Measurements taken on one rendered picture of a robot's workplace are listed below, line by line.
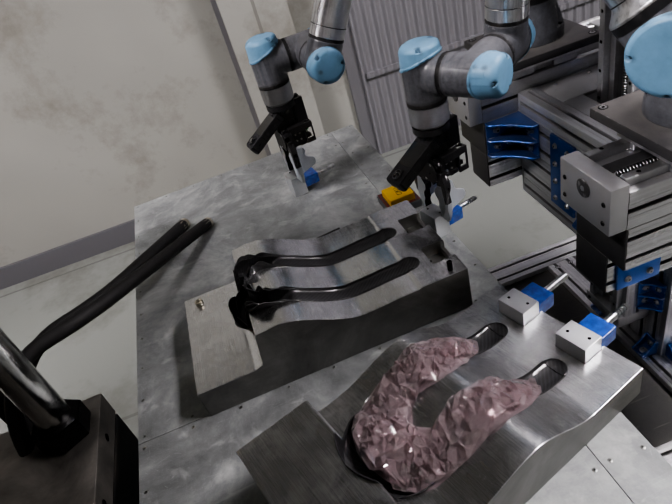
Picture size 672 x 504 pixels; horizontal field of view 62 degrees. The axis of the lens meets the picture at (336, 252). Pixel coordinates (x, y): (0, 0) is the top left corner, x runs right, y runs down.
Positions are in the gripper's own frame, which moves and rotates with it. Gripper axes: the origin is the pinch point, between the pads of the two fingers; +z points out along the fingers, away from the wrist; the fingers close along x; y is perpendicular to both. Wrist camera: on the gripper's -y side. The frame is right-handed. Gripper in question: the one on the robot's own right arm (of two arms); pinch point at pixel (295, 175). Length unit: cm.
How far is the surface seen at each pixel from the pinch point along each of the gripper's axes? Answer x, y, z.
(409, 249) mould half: -52, 3, -4
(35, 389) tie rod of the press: -43, -65, -8
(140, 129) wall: 163, -28, 27
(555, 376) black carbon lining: -86, 5, 0
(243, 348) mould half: -51, -32, -1
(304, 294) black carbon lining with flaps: -52, -18, -6
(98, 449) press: -48, -62, 7
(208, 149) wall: 158, -1, 49
